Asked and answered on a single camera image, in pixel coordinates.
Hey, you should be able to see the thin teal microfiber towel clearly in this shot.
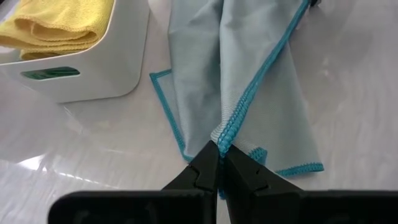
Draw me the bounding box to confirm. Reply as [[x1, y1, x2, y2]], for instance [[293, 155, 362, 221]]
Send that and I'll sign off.
[[149, 0, 325, 200]]

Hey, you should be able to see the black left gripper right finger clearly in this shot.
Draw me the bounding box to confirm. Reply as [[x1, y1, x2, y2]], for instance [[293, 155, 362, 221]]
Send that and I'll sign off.
[[221, 144, 398, 224]]

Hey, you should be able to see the white plastic bin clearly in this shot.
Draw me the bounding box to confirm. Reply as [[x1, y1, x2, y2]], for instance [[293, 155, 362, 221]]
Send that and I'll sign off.
[[0, 0, 150, 104]]

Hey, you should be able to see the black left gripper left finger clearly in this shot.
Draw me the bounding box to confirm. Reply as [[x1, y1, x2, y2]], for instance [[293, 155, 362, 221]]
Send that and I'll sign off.
[[48, 139, 220, 224]]

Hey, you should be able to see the yellow microfiber towel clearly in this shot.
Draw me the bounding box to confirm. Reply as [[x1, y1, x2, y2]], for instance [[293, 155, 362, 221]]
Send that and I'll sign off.
[[0, 0, 116, 62]]

